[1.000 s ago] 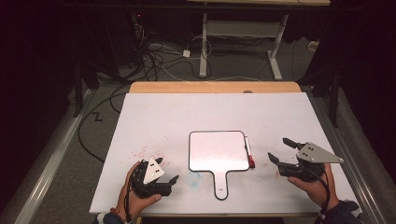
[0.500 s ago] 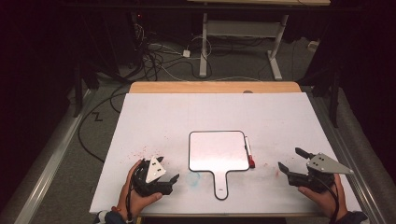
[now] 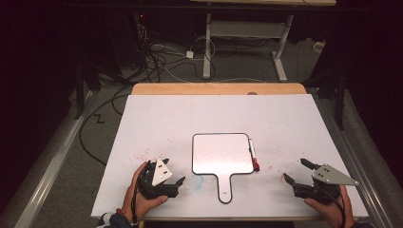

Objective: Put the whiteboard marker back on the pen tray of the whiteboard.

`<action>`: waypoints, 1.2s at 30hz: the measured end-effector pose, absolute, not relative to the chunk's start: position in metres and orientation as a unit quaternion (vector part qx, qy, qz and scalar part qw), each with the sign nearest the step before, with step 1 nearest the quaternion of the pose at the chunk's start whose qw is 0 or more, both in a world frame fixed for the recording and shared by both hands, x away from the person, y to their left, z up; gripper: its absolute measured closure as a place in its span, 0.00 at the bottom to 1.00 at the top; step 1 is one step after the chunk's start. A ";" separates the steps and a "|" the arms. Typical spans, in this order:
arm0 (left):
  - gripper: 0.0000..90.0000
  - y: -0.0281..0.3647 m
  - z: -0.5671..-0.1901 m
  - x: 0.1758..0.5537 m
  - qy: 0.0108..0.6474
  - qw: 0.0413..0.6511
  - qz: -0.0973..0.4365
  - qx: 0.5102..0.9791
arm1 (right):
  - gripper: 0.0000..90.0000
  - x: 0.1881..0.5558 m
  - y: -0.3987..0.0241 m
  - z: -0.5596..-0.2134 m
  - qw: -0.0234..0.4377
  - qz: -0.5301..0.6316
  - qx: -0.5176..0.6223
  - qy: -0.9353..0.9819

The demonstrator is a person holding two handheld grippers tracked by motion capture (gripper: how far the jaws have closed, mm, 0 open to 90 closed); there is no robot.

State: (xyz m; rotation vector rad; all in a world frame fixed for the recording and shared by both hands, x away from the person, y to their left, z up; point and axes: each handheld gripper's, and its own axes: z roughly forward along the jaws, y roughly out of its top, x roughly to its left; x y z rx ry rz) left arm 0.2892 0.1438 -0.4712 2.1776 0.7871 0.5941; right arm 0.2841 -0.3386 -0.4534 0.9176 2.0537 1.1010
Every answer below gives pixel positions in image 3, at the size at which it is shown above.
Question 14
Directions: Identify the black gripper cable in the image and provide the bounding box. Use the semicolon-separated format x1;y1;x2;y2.
130;175;141;227
317;184;347;228

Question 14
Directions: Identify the white table cover sheet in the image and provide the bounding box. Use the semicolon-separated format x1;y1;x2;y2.
90;93;371;220

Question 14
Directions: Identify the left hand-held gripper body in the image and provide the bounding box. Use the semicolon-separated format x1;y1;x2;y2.
136;158;180;200

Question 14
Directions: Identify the black metal stand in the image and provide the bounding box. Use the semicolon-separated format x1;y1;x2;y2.
335;70;347;131

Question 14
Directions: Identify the person's left hand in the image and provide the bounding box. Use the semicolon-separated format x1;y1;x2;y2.
121;161;169;223

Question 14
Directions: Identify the small white floor box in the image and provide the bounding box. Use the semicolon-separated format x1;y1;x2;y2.
313;40;327;54

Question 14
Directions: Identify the tangle of floor cables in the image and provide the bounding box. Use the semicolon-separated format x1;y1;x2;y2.
134;22;220;84

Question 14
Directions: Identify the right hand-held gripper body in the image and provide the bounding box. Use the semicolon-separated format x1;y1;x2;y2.
292;162;360;205

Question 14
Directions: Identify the aluminium floor rail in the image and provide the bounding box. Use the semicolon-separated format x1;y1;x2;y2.
312;93;395;228
0;90;98;228

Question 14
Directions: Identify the dark device with red light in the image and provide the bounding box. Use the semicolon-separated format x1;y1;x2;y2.
134;10;149;32

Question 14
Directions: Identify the long black floor cable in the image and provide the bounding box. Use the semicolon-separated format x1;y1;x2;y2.
78;85;134;167

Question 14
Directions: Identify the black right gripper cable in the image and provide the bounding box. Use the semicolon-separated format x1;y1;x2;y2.
317;184;347;228

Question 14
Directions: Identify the white metal table frame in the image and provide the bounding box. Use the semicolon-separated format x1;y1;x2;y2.
189;0;337;83

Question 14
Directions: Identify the person's right hand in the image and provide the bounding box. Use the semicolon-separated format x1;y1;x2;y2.
303;185;355;228

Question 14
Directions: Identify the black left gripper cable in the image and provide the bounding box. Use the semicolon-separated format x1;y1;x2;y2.
130;175;141;227

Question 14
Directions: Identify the white paddle whiteboard black rim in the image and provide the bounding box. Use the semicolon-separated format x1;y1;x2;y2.
191;132;256;204

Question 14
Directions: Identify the white marker pen red cap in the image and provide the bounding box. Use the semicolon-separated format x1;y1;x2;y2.
248;138;260;172

